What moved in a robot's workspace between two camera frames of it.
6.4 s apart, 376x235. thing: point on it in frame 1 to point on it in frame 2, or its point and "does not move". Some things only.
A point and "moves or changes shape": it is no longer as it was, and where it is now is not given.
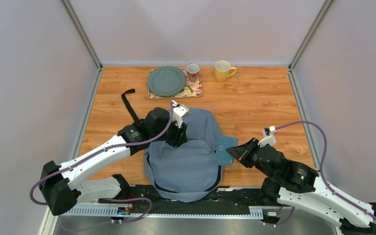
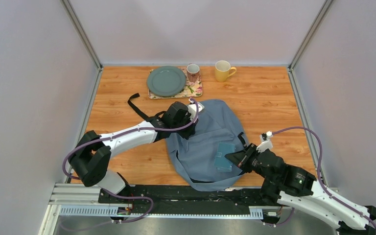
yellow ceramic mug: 222,70 does not move
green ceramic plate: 166,81 does not move
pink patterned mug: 193,70 does not move
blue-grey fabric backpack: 128,105 to 201,158
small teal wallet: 222,155 moves or changes shape
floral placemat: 191,89 does not move
